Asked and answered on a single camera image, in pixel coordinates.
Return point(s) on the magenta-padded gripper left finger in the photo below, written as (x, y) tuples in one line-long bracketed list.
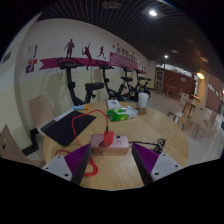
[(55, 166)]

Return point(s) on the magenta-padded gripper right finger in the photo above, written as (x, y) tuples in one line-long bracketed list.
[(165, 165)]

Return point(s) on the red charger block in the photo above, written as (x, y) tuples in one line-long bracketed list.
[(108, 138)]

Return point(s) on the black mouse pad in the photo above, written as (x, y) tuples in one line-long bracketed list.
[(66, 128)]

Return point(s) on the light wooden chair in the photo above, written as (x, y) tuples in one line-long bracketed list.
[(13, 146), (40, 111)]

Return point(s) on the pink power strip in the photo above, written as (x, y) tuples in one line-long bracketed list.
[(121, 143)]

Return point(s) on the round wooden coaster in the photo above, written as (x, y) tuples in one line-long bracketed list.
[(141, 111)]

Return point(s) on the group of wooden chairs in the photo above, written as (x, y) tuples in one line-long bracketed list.
[(198, 116)]

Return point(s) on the blue and orange marker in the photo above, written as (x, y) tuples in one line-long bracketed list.
[(78, 107)]

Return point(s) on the small wooden dining table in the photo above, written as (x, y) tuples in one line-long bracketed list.
[(188, 101)]

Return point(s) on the green wet wipes pack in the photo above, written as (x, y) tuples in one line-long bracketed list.
[(120, 114)]

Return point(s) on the white paper cup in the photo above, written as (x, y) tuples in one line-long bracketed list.
[(143, 100)]

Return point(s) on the small white box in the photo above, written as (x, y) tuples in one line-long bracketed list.
[(113, 104)]

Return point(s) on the black exercise bike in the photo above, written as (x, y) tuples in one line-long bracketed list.
[(143, 87), (106, 80), (69, 83), (128, 88)]

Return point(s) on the ceiling lights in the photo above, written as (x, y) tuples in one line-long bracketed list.
[(153, 13)]

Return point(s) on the magenta sports wall decal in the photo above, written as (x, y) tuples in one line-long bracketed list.
[(50, 62)]

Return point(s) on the wall posters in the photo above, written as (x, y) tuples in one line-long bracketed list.
[(32, 51)]

